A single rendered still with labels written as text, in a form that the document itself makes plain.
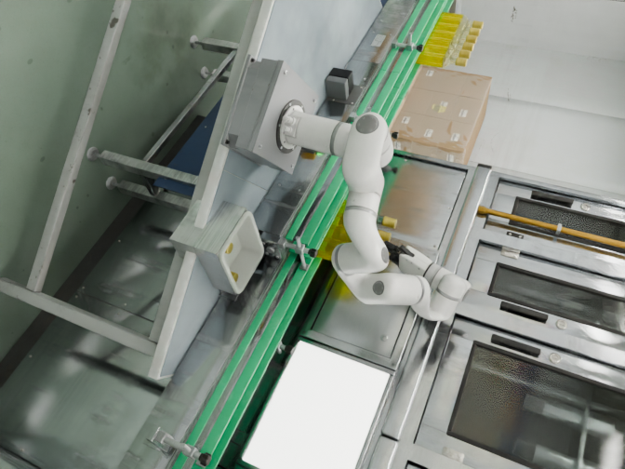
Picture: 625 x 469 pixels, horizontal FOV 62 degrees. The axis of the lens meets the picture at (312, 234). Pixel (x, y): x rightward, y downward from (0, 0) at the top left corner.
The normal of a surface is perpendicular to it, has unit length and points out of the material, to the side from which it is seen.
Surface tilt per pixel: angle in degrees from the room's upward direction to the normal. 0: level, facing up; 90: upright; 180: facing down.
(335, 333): 90
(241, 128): 90
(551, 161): 90
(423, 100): 83
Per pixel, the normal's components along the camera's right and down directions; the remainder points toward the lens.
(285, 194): -0.12, -0.58
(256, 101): -0.31, -0.11
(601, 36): -0.41, 0.76
